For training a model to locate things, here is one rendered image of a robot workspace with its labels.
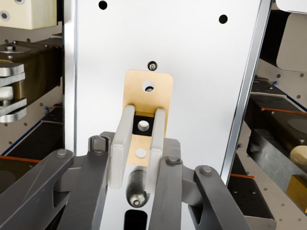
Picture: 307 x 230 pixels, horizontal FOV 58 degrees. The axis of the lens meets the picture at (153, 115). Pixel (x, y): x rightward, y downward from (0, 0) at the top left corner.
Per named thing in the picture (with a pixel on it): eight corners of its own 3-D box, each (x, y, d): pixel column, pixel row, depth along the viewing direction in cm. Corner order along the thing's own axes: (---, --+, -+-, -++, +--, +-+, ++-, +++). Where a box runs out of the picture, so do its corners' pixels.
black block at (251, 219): (240, 153, 69) (288, 248, 42) (201, 148, 69) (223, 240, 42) (245, 134, 67) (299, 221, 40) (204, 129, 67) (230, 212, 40)
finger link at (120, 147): (120, 190, 16) (108, 189, 16) (131, 138, 23) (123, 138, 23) (124, 146, 15) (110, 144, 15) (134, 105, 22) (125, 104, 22)
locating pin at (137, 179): (150, 184, 39) (148, 216, 33) (129, 181, 40) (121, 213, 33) (153, 165, 38) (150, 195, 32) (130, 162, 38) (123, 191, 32)
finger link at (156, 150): (149, 148, 15) (162, 150, 15) (156, 107, 22) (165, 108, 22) (144, 193, 16) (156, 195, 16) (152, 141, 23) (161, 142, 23)
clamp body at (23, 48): (98, 61, 62) (22, 119, 29) (55, 55, 63) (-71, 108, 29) (99, 30, 60) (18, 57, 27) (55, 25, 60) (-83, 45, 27)
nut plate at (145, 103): (161, 166, 25) (161, 174, 23) (118, 161, 25) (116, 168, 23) (174, 73, 22) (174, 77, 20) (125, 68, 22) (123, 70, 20)
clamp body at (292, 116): (272, 105, 64) (380, 204, 32) (221, 99, 64) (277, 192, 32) (279, 78, 62) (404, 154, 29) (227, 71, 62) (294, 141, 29)
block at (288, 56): (280, 49, 60) (371, 82, 33) (226, 43, 60) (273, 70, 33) (290, 14, 57) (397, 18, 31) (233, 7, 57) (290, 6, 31)
